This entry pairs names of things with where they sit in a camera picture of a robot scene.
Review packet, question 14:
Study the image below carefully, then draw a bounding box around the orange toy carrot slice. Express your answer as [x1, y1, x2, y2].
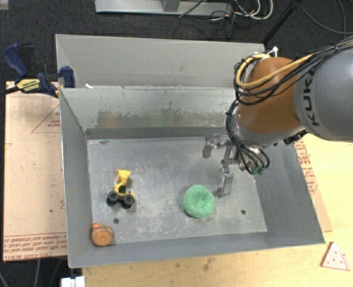
[90, 222, 115, 248]

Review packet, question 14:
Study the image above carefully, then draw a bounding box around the grey metal bin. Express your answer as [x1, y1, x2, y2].
[55, 33, 327, 269]

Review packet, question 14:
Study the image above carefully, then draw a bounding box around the yellow toy loader truck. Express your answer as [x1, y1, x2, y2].
[106, 169, 136, 210]

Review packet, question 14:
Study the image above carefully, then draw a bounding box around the green round scouring pad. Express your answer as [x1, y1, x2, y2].
[182, 184, 216, 219]

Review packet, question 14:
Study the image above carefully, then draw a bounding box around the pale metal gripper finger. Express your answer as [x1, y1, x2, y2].
[202, 135, 226, 159]
[213, 159, 235, 199]

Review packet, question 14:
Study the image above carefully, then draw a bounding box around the pink triangular sanding sheet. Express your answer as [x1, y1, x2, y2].
[320, 241, 351, 272]

